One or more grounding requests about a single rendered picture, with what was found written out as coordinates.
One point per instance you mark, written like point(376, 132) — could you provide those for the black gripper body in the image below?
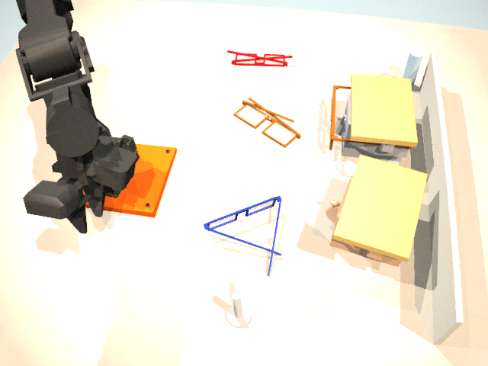
point(59, 199)

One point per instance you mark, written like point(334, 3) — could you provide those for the dark grey flat panel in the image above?
point(446, 274)

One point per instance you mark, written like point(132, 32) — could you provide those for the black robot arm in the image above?
point(49, 49)

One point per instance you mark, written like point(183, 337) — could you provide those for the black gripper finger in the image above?
point(78, 217)
point(98, 192)

